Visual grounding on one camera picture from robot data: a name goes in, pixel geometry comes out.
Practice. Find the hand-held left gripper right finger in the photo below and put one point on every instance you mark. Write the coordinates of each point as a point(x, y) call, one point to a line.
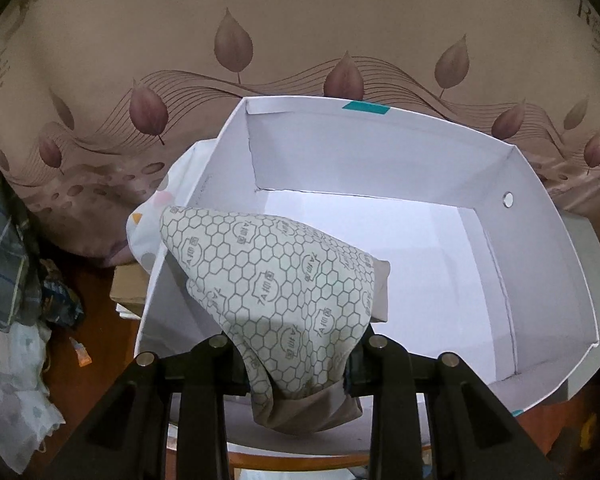
point(377, 372)

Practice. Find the brown cardboard box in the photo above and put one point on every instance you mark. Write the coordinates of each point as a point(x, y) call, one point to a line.
point(127, 285)

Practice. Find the white dotted tablecloth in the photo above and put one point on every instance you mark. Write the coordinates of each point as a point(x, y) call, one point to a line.
point(145, 225)

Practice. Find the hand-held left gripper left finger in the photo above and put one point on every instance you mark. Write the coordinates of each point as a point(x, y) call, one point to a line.
point(221, 371)

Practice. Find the leaf print bed sheet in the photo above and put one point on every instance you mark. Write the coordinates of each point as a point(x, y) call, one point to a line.
point(300, 35)

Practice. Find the orange wrapper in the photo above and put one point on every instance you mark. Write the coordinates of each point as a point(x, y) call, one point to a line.
point(81, 352)

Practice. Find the grey plaid quilt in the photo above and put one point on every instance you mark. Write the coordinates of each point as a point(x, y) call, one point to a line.
point(5, 260)

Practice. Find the white cardboard box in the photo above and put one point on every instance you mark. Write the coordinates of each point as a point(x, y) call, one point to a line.
point(380, 260)

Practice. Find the wooden table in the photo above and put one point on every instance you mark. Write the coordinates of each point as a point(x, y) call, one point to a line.
point(305, 458)

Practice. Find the flat white box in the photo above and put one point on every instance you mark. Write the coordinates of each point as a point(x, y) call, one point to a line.
point(129, 312)

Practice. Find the blue snack packet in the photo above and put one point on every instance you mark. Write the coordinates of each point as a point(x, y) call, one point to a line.
point(60, 300)

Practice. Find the white floral sheer cloth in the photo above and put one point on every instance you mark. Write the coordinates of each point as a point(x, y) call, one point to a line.
point(15, 385)

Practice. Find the honeycomb print underwear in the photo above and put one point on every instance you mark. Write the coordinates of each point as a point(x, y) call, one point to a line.
point(280, 285)

